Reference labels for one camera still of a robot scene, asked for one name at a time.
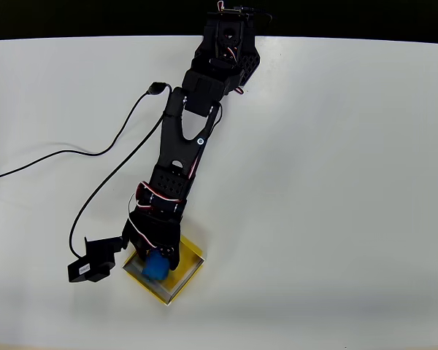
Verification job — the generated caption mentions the blue cube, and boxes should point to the blue cube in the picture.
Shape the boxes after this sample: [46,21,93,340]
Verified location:
[142,249,170,281]

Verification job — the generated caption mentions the yellow square tray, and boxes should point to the yellow square tray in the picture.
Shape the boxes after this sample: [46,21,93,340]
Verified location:
[122,234,207,306]

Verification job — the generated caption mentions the black camera on bracket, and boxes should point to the black camera on bracket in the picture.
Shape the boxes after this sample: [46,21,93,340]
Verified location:
[66,236,129,284]

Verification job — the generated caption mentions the black camera cable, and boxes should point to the black camera cable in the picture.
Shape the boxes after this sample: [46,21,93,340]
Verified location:
[0,82,172,258]

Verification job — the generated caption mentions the black power cable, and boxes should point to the black power cable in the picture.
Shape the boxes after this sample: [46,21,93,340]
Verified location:
[240,4,274,23]

